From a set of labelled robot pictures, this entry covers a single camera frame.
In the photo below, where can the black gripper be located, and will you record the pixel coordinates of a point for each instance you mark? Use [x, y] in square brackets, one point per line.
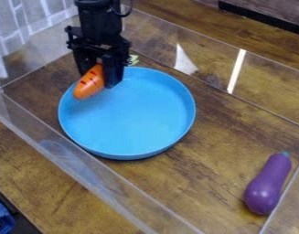
[99, 30]

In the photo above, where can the orange toy carrot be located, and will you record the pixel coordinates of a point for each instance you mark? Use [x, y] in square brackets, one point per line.
[91, 83]

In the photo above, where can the blue round plate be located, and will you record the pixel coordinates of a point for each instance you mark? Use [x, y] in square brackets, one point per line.
[134, 120]

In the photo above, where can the blue object at corner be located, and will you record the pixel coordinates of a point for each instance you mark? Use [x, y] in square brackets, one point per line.
[7, 221]

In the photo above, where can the purple toy eggplant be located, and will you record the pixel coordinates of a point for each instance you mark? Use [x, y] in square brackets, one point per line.
[262, 193]

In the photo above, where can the clear acrylic enclosure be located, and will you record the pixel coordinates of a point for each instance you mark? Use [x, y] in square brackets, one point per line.
[239, 66]

